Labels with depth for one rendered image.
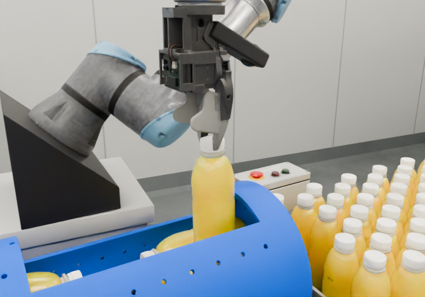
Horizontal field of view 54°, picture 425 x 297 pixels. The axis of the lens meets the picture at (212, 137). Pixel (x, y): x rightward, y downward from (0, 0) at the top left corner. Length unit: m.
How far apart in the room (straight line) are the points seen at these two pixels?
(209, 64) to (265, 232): 0.27
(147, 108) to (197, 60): 0.29
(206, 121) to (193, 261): 0.20
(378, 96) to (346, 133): 0.52
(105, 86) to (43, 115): 0.13
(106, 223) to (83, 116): 0.22
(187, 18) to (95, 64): 0.36
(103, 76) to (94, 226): 0.30
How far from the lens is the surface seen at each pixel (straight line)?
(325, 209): 0.99
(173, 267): 0.60
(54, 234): 0.86
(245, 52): 0.64
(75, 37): 3.24
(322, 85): 4.20
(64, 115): 0.89
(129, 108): 0.86
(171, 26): 0.60
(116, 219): 0.87
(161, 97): 0.85
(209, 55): 0.59
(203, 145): 0.65
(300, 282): 0.71
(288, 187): 1.15
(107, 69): 0.89
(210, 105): 0.61
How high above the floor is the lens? 1.54
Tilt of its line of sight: 18 degrees down
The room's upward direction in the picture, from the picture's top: straight up
